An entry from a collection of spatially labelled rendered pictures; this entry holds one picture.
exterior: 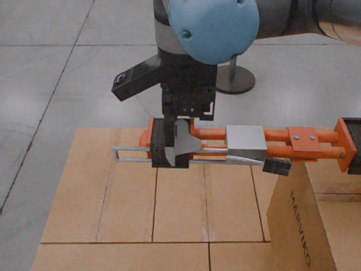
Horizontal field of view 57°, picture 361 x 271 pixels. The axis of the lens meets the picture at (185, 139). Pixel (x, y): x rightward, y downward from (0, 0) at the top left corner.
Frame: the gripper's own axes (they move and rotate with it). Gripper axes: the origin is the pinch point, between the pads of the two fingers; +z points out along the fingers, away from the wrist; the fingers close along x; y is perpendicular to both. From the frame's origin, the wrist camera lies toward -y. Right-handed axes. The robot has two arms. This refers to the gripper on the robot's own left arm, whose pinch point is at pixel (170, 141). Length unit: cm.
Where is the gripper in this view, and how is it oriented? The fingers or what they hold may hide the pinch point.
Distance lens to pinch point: 61.5
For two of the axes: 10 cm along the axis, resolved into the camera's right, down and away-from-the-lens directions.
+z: -0.1, 7.0, 7.2
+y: 10.0, 0.3, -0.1
